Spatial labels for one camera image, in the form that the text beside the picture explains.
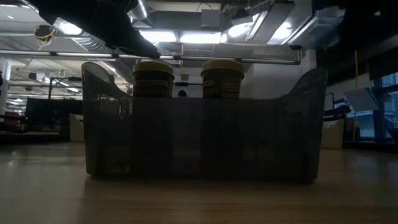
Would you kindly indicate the yellow-lid spice jar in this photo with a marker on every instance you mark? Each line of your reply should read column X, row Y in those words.
column 153, row 79
column 222, row 79

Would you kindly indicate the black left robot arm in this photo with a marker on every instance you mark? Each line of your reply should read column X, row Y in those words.
column 93, row 21

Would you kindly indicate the grey translucent plastic bin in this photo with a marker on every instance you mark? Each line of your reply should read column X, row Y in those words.
column 192, row 140

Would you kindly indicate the bright ceiling light panel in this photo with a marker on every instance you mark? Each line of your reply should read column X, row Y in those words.
column 160, row 35
column 200, row 38

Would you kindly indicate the grey ceiling box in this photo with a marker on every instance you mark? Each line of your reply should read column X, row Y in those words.
column 210, row 18

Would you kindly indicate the white plastic bin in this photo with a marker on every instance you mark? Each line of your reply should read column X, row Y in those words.
column 332, row 135
column 76, row 129

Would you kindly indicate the grey horizontal pipe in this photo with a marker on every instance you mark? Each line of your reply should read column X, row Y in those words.
column 77, row 54

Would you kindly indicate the dark monitor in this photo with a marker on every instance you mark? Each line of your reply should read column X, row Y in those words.
column 53, row 112

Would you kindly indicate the round silver air duct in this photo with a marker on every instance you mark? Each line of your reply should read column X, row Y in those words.
column 140, row 11

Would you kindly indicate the rectangular silver air duct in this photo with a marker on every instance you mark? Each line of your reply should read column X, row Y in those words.
column 320, row 28

